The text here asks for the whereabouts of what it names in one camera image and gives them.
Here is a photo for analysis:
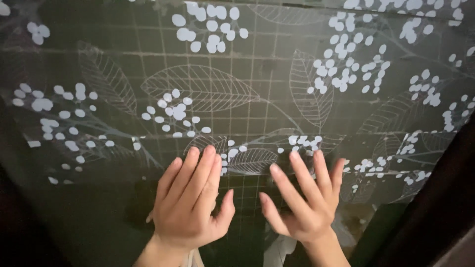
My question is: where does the person's right hand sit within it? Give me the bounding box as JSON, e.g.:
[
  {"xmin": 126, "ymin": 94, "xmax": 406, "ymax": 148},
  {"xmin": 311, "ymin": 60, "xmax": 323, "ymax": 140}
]
[{"xmin": 258, "ymin": 149, "xmax": 347, "ymax": 244}]

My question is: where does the person's left hand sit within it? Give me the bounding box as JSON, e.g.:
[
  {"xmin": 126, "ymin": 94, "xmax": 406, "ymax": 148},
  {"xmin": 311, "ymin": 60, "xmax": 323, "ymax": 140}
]
[{"xmin": 152, "ymin": 145, "xmax": 237, "ymax": 250}]

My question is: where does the dark curtain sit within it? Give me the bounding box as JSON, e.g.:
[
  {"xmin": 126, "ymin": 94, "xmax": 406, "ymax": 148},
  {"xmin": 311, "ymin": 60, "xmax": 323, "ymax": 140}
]
[{"xmin": 349, "ymin": 111, "xmax": 475, "ymax": 267}]

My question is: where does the large leaf-print window film sheet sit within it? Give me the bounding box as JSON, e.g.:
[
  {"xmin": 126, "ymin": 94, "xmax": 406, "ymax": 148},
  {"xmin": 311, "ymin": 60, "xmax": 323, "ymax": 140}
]
[{"xmin": 0, "ymin": 0, "xmax": 475, "ymax": 208}]

